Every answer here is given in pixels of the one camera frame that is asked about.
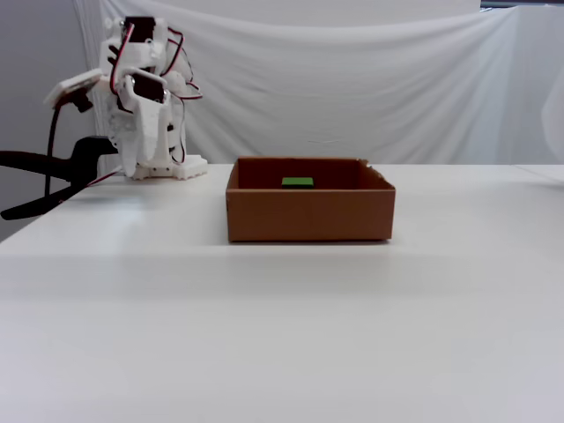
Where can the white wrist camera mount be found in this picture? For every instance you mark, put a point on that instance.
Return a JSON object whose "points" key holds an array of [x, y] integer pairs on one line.
{"points": [[72, 88]]}

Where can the white backdrop cloth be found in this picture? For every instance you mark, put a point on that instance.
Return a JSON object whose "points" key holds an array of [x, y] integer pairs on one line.
{"points": [[330, 79]]}

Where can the brown cardboard box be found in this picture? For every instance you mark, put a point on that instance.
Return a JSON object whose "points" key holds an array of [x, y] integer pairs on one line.
{"points": [[308, 216]]}

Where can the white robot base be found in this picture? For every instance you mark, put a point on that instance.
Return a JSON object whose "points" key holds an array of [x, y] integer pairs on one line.
{"points": [[185, 167]]}

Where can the green wooden cube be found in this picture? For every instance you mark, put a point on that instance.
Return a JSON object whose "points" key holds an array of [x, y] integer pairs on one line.
{"points": [[298, 182]]}

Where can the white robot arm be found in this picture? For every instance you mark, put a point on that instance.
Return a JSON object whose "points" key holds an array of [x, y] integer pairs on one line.
{"points": [[145, 48]]}

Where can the black table clamp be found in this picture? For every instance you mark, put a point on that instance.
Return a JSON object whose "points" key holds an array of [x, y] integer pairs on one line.
{"points": [[66, 172]]}

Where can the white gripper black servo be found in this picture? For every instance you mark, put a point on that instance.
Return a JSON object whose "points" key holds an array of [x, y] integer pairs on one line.
{"points": [[142, 120]]}

